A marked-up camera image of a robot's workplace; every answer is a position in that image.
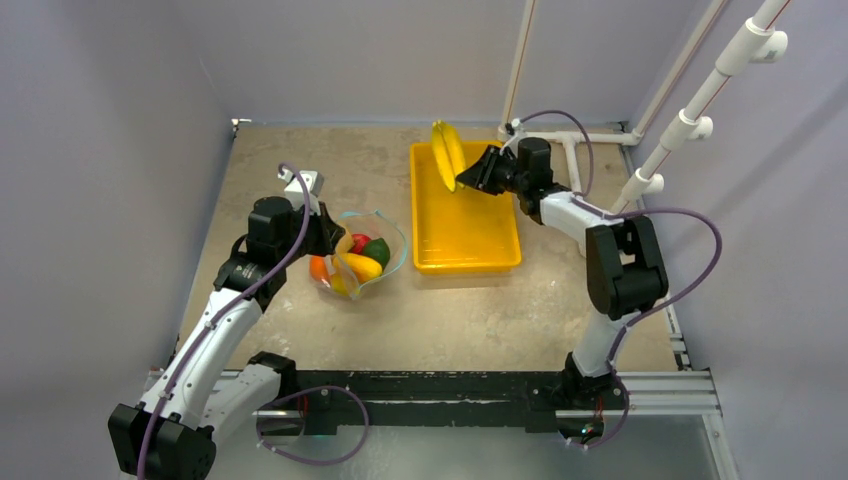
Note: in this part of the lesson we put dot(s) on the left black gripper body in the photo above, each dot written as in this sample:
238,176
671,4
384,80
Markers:
317,241

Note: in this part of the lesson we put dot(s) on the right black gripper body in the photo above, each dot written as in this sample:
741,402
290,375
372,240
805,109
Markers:
494,171

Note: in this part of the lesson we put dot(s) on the yellow banana bunch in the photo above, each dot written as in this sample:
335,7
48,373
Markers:
448,153

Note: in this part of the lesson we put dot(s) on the yellow plastic tray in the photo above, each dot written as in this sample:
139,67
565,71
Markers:
464,232

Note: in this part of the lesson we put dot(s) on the orange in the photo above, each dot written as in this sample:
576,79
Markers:
318,270

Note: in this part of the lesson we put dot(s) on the yellow lemon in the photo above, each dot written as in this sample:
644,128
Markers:
345,244

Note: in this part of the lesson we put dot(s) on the red apple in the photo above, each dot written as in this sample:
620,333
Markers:
359,242

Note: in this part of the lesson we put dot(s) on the yellow round fruit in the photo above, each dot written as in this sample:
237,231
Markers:
338,284

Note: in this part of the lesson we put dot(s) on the clear zip top bag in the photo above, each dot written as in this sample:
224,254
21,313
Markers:
375,225

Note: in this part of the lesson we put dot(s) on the green avocado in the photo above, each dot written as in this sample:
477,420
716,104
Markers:
378,250

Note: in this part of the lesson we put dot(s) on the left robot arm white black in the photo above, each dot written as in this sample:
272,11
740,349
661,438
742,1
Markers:
173,431

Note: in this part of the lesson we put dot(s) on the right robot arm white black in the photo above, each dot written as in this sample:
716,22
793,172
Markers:
625,271

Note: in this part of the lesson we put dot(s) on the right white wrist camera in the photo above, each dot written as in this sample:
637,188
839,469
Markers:
515,132

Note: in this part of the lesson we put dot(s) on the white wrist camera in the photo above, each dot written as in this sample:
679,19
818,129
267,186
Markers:
302,188
515,132

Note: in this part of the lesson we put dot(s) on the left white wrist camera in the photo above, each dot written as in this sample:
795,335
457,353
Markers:
302,188

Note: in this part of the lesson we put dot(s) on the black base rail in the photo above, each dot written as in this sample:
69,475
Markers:
534,401

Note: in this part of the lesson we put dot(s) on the aluminium frame rail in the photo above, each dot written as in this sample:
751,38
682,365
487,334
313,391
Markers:
678,393

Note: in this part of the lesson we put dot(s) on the white pvc pipe frame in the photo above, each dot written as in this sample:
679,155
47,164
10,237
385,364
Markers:
756,41

